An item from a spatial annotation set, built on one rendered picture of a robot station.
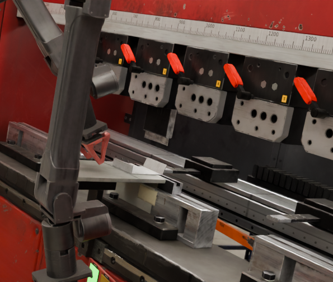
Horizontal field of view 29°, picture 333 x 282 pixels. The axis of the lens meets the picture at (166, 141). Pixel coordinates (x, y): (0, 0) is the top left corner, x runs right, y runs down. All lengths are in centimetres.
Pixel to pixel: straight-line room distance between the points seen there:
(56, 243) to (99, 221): 9
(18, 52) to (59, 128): 127
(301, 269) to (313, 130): 28
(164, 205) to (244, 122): 34
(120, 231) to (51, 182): 44
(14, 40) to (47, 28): 90
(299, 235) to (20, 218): 84
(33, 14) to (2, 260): 90
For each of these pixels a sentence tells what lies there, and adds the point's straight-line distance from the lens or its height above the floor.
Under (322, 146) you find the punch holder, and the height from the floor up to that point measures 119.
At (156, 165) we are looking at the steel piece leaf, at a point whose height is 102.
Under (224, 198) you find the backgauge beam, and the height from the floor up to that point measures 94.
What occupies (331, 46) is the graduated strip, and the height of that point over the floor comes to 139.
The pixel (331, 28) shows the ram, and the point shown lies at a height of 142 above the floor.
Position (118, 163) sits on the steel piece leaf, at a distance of 166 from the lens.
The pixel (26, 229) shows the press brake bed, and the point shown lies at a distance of 196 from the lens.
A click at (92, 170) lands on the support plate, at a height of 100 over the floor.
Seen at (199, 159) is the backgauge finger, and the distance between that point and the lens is 184.
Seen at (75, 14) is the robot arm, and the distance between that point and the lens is 112.
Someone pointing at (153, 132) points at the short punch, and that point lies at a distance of 169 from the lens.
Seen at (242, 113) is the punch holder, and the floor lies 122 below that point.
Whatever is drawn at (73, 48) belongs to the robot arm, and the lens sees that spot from 113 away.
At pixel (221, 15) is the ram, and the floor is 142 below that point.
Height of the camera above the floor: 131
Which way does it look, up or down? 8 degrees down
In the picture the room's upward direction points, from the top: 11 degrees clockwise
